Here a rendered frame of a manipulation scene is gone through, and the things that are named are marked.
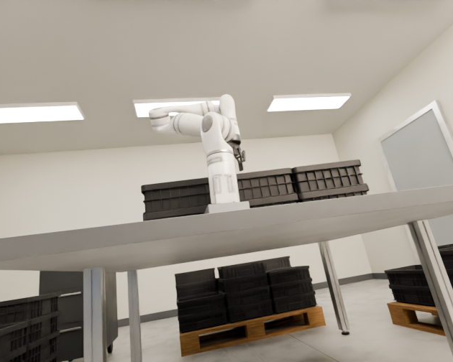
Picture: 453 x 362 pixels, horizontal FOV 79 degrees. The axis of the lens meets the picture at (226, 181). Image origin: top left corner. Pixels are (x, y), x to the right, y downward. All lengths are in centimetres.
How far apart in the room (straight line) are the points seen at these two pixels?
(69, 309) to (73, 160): 303
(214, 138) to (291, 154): 454
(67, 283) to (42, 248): 205
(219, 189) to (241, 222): 29
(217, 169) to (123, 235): 41
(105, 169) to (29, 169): 113
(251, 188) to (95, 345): 77
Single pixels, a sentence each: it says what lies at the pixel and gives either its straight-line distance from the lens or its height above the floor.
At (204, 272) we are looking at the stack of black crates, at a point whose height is 56.
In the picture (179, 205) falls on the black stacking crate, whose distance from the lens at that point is 106.
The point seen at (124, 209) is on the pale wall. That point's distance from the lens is 474.
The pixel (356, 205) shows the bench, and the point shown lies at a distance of 69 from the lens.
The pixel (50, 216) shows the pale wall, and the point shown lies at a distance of 502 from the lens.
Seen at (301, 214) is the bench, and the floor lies 67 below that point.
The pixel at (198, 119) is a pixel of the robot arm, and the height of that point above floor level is 114.
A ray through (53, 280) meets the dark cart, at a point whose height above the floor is 69.
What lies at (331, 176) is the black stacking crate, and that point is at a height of 87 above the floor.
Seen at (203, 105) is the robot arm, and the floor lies 130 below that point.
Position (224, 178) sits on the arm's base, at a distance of 86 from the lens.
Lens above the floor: 59
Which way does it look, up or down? 17 degrees up
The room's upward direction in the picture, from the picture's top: 9 degrees counter-clockwise
